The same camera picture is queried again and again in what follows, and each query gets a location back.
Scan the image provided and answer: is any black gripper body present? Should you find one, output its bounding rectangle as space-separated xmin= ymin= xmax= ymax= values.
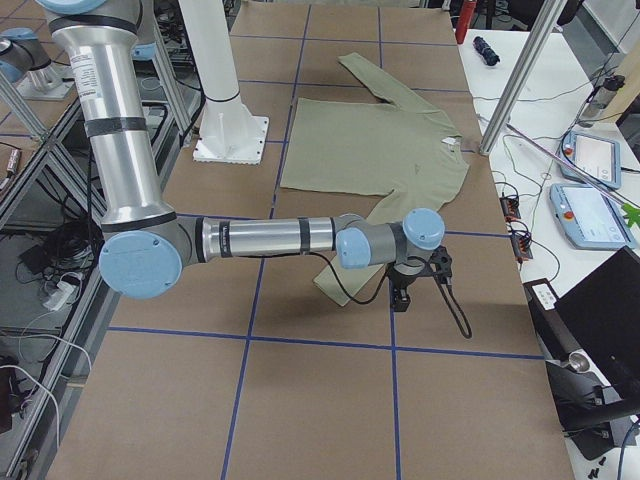
xmin=386 ymin=263 xmax=425 ymax=313

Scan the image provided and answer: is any olive green long-sleeve shirt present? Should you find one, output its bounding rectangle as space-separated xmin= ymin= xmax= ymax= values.
xmin=278 ymin=52 xmax=470 ymax=307

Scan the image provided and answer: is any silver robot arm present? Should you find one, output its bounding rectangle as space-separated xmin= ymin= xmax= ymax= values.
xmin=43 ymin=1 xmax=451 ymax=311
xmin=1 ymin=27 xmax=73 ymax=93

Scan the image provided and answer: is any orange connector board near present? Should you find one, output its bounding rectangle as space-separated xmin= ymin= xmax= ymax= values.
xmin=510 ymin=231 xmax=533 ymax=264

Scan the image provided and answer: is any orange connector board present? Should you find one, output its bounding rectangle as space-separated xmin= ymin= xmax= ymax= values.
xmin=510 ymin=231 xmax=533 ymax=264
xmin=499 ymin=195 xmax=521 ymax=222

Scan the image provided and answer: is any orange connector board far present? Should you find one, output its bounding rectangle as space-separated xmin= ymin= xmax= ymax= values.
xmin=499 ymin=195 xmax=521 ymax=222

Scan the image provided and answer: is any dark box with label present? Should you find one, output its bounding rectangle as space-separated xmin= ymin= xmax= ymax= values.
xmin=523 ymin=279 xmax=591 ymax=374

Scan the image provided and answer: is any near blue teach pendant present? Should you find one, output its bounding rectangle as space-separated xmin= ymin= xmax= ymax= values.
xmin=549 ymin=183 xmax=638 ymax=250

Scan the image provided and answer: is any blue teach pendant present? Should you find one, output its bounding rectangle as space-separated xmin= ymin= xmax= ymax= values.
xmin=558 ymin=131 xmax=622 ymax=190
xmin=549 ymin=183 xmax=638 ymax=250

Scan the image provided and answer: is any far blue teach pendant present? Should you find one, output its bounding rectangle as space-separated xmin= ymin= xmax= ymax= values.
xmin=558 ymin=131 xmax=622 ymax=190

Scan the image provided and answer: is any dark rolled cloth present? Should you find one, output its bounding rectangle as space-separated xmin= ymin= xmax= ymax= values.
xmin=472 ymin=36 xmax=500 ymax=67

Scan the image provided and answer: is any clear water bottle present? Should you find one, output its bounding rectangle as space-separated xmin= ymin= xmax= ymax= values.
xmin=578 ymin=74 xmax=626 ymax=128

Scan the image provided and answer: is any red fire extinguisher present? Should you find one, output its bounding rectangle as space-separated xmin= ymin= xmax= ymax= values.
xmin=455 ymin=0 xmax=477 ymax=45

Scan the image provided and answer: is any white power strip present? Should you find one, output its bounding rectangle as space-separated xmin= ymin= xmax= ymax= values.
xmin=43 ymin=280 xmax=79 ymax=311

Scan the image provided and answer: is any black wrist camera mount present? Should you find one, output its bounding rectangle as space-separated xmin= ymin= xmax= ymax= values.
xmin=429 ymin=246 xmax=453 ymax=287

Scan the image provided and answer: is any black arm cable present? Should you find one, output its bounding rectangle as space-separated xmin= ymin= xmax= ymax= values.
xmin=304 ymin=249 xmax=474 ymax=340

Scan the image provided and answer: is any aluminium frame post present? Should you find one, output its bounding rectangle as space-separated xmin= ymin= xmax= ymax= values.
xmin=479 ymin=0 xmax=567 ymax=156

